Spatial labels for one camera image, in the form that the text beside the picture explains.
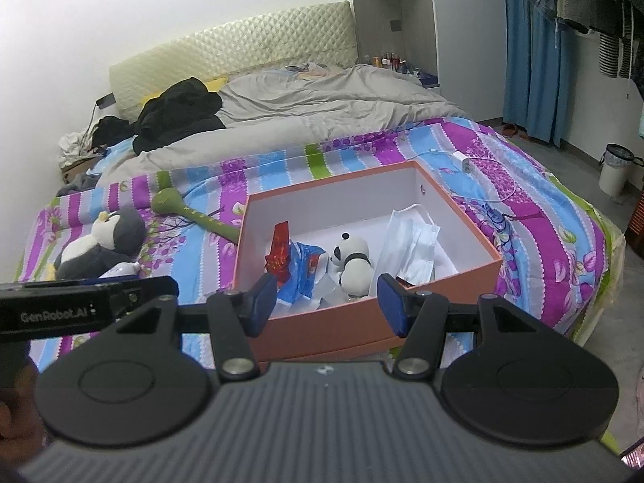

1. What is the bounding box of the red foil packet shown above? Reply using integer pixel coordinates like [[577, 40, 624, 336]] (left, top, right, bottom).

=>
[[264, 221, 293, 283]]

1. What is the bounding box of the blue curtain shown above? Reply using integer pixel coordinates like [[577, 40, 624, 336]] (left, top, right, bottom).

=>
[[500, 0, 574, 149]]

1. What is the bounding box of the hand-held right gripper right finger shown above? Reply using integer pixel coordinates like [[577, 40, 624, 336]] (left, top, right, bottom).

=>
[[376, 272, 547, 380]]

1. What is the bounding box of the white trash bin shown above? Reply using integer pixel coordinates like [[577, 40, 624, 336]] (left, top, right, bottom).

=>
[[598, 143, 637, 197]]

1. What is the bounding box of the white wardrobe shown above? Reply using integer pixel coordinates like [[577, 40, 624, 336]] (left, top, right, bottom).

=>
[[347, 0, 509, 122]]

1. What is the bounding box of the small panda plush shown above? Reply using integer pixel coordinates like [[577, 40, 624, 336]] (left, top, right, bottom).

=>
[[329, 232, 376, 297]]

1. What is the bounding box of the yellow pillow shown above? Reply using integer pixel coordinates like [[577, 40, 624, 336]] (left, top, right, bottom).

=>
[[143, 76, 229, 106]]

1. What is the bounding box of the grey cloth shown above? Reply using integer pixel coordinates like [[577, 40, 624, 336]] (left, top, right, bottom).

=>
[[55, 173, 101, 197]]

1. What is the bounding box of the striped floral bedsheet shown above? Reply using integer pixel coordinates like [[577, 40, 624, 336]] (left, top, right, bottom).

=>
[[17, 117, 627, 363]]

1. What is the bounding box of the white charging cable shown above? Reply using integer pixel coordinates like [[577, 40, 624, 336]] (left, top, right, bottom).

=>
[[407, 147, 554, 207]]

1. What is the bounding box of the lit screen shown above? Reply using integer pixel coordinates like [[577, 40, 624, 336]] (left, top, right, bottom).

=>
[[619, 440, 644, 470]]

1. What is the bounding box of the white plastic bottle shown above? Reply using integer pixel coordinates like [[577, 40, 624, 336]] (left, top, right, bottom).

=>
[[98, 260, 140, 279]]

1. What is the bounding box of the grey duvet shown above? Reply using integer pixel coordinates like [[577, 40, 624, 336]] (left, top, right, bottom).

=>
[[98, 63, 471, 187]]

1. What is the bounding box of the patterned cloth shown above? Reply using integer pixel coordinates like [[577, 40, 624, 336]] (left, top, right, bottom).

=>
[[282, 62, 335, 80]]

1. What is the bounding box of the orange cardboard box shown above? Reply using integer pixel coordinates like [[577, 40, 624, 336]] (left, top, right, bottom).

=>
[[232, 158, 504, 360]]

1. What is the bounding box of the cream quilted headboard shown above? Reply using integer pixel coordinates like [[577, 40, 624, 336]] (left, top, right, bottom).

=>
[[109, 1, 359, 122]]

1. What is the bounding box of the row of cosmetic bottles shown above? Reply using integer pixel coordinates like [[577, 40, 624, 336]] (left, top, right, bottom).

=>
[[371, 51, 409, 72]]

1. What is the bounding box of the green massage hammer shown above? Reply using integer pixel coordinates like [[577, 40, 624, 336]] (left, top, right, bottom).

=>
[[152, 187, 242, 243]]

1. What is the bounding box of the white crumpled cloth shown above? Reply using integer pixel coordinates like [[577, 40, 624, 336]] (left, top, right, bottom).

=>
[[58, 131, 96, 167]]

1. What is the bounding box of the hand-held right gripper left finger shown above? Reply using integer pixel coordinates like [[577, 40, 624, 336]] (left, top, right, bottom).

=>
[[103, 272, 279, 382]]

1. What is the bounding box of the person's left hand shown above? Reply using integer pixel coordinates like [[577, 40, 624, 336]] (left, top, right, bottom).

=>
[[0, 357, 47, 451]]

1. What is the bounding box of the black clothing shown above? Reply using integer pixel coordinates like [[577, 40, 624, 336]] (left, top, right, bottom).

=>
[[93, 77, 227, 154]]

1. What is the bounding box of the grey penguin plush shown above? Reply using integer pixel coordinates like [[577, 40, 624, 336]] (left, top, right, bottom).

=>
[[53, 210, 148, 280]]

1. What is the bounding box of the blue foil packet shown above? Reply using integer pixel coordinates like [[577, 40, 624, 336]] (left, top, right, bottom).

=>
[[277, 241, 330, 305]]

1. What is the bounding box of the blue face mask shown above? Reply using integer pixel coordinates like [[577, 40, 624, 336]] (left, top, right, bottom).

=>
[[375, 202, 441, 285]]

